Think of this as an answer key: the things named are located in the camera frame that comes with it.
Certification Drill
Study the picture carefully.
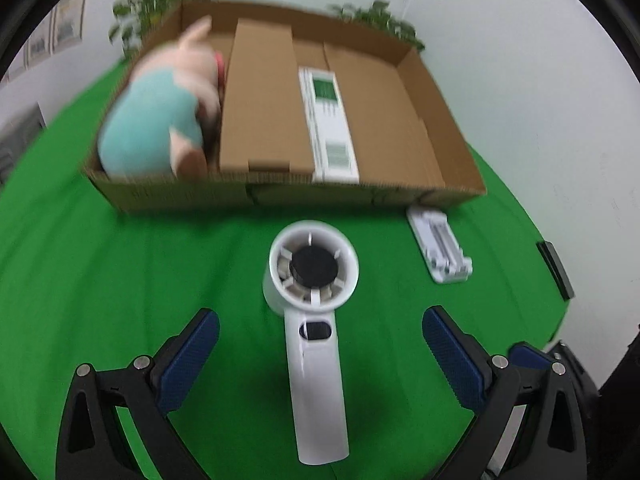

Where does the white handheld fan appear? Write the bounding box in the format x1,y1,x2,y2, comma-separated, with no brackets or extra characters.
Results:
262,220,361,463

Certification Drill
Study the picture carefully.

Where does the pink pig plush toy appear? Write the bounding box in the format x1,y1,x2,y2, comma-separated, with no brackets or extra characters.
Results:
97,15,226,179

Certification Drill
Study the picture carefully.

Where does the leafy potted plant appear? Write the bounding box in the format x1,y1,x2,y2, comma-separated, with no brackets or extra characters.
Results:
109,0,211,61
327,0,426,52

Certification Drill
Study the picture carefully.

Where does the white remote control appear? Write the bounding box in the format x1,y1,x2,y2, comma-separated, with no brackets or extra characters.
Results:
298,66,361,184

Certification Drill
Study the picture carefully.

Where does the grey stool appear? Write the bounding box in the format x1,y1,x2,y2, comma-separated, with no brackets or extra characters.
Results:
0,102,47,186

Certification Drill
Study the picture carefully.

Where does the black flat device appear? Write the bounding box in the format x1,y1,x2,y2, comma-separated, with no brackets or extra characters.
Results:
536,241,576,301

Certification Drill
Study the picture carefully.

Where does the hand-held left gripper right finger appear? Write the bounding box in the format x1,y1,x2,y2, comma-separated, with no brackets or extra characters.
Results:
422,306,588,480

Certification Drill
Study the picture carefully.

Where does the wall of framed certificates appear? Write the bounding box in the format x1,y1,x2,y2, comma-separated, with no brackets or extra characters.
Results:
5,0,91,81

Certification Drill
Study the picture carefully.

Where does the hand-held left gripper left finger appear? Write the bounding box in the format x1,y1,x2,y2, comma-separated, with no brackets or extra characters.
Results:
55,308,221,480

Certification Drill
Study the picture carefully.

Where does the shallow cardboard tray box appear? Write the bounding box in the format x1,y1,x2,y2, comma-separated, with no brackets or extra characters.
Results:
82,0,488,213

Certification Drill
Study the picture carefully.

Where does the long brown cardboard box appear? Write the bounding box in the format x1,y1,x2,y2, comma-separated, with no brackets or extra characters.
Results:
218,18,317,175

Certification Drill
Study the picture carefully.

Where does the green table cloth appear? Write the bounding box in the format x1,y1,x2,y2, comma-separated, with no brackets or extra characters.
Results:
0,57,576,480

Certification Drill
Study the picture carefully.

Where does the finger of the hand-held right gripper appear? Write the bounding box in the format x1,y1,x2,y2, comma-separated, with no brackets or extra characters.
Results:
509,341,562,376

